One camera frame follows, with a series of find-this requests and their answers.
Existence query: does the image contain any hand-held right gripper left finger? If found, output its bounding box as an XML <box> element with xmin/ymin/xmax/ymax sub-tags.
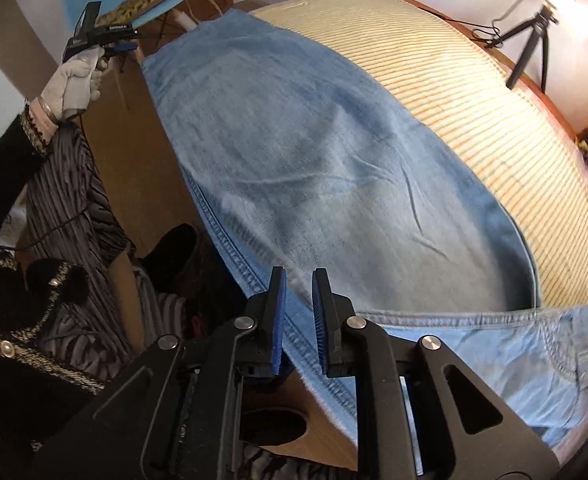
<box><xmin>29</xmin><ymin>266</ymin><xmax>290</xmax><ymax>480</ymax></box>

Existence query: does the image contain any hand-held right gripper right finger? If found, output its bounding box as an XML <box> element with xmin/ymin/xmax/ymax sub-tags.
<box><xmin>311</xmin><ymin>267</ymin><xmax>561</xmax><ymax>480</ymax></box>

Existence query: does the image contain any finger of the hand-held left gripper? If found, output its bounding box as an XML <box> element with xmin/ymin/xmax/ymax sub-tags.
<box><xmin>104</xmin><ymin>41</ymin><xmax>141</xmax><ymax>59</ymax></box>

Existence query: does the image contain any grey-blue pillow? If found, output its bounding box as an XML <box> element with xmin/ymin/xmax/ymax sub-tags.
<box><xmin>141</xmin><ymin>7</ymin><xmax>588</xmax><ymax>450</ymax></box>

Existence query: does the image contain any person's left hand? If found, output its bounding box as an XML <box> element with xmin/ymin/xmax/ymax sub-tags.
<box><xmin>39</xmin><ymin>50</ymin><xmax>106</xmax><ymax>123</ymax></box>

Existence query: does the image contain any black shoe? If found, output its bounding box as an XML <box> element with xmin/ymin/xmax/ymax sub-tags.
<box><xmin>136</xmin><ymin>224</ymin><xmax>200</xmax><ymax>288</ymax></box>
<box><xmin>241</xmin><ymin>407</ymin><xmax>309</xmax><ymax>448</ymax></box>

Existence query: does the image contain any grey striped skirt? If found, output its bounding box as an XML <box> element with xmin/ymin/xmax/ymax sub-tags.
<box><xmin>24</xmin><ymin>122</ymin><xmax>202</xmax><ymax>381</ymax></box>

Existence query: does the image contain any yellow striped bed sheet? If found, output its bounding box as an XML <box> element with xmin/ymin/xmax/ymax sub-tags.
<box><xmin>249</xmin><ymin>0</ymin><xmax>588</xmax><ymax>396</ymax></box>

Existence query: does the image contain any black trimmed jacket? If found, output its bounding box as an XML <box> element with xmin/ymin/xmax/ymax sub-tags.
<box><xmin>0</xmin><ymin>245</ymin><xmax>107</xmax><ymax>480</ymax></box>

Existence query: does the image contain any black tripod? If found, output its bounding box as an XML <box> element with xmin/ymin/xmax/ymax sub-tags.
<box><xmin>484</xmin><ymin>6</ymin><xmax>561</xmax><ymax>95</ymax></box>

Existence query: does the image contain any wooden bed frame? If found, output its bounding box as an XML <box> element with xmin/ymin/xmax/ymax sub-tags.
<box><xmin>374</xmin><ymin>0</ymin><xmax>582</xmax><ymax>142</ymax></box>

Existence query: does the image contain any black light cable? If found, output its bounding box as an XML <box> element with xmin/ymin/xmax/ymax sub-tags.
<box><xmin>426</xmin><ymin>0</ymin><xmax>534</xmax><ymax>50</ymax></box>

